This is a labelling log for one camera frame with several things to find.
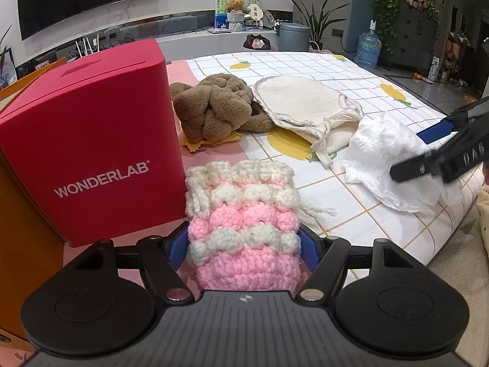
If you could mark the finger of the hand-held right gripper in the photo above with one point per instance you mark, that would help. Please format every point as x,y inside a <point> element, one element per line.
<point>416,168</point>
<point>435,132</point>

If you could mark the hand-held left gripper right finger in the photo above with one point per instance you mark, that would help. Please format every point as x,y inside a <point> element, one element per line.
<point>308,248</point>

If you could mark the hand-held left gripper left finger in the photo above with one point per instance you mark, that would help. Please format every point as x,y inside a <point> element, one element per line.
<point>177,246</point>

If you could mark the white plastic bag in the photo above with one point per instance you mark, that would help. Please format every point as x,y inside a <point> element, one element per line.
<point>382,149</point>

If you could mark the pink and cream crochet pouch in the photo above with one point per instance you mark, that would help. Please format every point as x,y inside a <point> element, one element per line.
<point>237,237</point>

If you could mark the brown knotted plush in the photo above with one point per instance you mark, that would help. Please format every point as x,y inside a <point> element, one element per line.
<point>214,107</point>

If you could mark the orange cardboard box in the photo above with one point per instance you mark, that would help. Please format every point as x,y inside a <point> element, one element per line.
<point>23,256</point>

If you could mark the cluttered dark shelf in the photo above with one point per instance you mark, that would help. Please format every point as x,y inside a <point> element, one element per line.
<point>462,61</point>

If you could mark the lemon checked printed blanket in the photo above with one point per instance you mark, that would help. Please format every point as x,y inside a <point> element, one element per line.
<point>363,80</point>

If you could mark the cream dotted garment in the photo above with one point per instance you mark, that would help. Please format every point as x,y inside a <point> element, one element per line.
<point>484,229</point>

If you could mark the dark cabinet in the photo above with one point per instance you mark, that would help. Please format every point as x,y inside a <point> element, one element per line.
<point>416,38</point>

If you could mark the blue water bottle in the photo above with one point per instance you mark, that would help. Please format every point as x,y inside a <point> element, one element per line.
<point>368,49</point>

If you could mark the cream bath mitt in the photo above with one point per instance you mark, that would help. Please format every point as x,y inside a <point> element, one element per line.
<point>298,99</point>

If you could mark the ivy plant on cabinet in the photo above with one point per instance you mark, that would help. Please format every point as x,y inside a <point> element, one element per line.
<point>387,0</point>

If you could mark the red cube box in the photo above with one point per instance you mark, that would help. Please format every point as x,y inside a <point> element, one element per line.
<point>95,130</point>

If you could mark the pink basket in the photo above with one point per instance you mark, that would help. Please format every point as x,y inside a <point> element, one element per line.
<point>319,47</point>

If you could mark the long-leaved potted plant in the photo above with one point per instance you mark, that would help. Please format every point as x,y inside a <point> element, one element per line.
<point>317,23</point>

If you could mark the grey trash bin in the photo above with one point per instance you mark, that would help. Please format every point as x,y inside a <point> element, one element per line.
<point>294,38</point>

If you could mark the pink bin with black bag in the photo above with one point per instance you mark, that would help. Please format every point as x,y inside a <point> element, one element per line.
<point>258,43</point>

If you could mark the white television console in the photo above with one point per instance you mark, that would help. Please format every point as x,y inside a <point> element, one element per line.
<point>214,46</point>

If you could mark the white round fan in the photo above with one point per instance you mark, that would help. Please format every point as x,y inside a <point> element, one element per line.
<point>255,11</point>

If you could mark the white router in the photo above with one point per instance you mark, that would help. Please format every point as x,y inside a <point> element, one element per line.
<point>88,47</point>

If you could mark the small teddy bear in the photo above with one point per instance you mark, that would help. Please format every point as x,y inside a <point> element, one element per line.
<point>234,4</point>

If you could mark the black wall television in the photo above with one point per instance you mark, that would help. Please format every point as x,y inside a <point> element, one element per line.
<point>84,0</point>

